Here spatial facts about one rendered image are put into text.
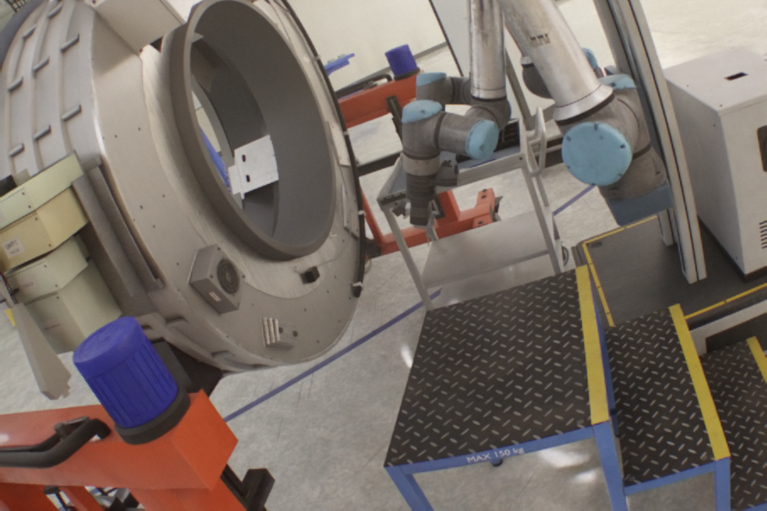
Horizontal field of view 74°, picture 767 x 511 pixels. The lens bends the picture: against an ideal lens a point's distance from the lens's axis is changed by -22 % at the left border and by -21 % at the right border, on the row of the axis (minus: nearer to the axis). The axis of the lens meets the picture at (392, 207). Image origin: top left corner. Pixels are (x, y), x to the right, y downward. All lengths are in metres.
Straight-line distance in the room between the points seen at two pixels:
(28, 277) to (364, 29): 10.78
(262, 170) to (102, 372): 1.60
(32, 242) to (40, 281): 0.10
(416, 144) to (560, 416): 0.72
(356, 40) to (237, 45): 9.58
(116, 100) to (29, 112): 0.26
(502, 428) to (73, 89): 1.11
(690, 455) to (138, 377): 0.98
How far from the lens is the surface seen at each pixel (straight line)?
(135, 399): 0.81
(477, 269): 2.36
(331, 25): 11.53
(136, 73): 1.44
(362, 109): 2.86
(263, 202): 2.37
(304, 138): 2.19
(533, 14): 1.24
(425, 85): 1.88
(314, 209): 2.04
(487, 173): 2.17
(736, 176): 1.63
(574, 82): 1.26
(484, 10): 1.43
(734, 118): 1.58
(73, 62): 1.41
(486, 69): 1.47
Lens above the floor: 1.34
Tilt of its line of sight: 18 degrees down
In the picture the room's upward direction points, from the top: 23 degrees counter-clockwise
